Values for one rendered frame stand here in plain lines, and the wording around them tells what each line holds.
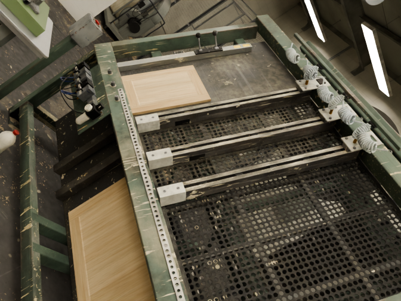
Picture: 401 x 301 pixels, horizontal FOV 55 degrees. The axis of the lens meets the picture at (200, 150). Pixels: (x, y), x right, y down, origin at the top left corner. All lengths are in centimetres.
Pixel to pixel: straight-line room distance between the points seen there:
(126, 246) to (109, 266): 13
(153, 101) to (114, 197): 61
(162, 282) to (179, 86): 130
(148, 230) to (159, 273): 20
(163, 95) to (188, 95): 16
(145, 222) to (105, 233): 49
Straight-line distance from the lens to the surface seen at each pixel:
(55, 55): 280
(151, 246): 169
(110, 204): 226
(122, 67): 264
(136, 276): 198
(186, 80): 252
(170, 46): 292
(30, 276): 214
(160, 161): 196
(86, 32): 269
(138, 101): 237
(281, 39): 287
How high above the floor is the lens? 148
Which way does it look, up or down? 9 degrees down
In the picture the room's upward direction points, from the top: 58 degrees clockwise
